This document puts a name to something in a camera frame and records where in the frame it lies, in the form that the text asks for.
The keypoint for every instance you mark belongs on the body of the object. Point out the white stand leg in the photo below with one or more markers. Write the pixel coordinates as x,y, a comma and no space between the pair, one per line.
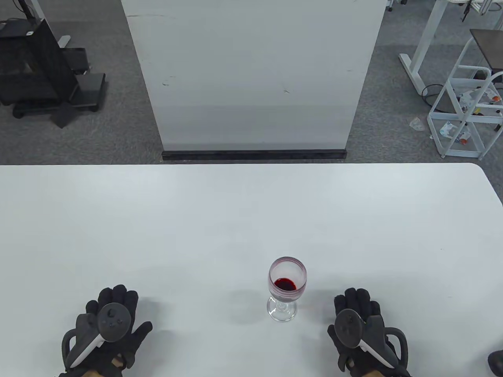
65,40

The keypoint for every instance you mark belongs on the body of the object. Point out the person's left hand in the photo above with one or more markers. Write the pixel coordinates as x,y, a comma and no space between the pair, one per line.
125,298

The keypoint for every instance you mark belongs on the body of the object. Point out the crumpled litter with orange cap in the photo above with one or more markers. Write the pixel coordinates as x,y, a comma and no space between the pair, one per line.
448,129

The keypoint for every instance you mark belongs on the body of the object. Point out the brown desktop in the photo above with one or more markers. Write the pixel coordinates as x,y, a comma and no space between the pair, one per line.
491,47

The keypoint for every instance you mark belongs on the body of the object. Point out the white desk leg frame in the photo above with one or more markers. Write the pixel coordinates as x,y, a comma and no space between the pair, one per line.
428,27

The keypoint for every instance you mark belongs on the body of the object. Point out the clear wine glass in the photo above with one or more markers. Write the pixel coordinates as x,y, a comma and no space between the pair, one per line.
287,290

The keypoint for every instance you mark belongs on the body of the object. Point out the black board base bar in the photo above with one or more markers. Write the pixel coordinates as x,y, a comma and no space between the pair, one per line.
251,155

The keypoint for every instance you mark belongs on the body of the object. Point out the white partition board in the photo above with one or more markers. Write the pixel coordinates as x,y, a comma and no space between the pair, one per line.
251,78

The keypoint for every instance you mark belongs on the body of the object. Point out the grey white hand controller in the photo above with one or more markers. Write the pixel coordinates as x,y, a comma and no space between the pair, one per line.
114,318
349,326

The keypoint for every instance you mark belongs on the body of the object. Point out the person's right hand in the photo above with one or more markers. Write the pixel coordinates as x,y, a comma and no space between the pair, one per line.
361,298

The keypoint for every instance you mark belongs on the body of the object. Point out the black shoe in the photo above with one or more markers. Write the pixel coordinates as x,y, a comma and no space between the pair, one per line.
497,363

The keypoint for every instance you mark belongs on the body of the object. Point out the person's left forearm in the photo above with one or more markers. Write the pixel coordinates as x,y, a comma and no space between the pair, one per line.
93,374

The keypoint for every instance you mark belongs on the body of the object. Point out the crumpled white litter pile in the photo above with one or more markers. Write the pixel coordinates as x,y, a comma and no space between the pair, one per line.
469,98

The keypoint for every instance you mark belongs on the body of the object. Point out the black square floor piece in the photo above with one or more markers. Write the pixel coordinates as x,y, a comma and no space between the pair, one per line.
63,116

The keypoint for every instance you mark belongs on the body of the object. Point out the black equipment cart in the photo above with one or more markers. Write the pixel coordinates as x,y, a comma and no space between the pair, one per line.
31,66

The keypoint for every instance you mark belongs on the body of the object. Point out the white table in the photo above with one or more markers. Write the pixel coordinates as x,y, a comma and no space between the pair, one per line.
235,216

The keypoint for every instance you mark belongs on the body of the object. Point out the clear plastic wrapper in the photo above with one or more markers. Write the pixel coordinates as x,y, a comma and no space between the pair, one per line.
417,124

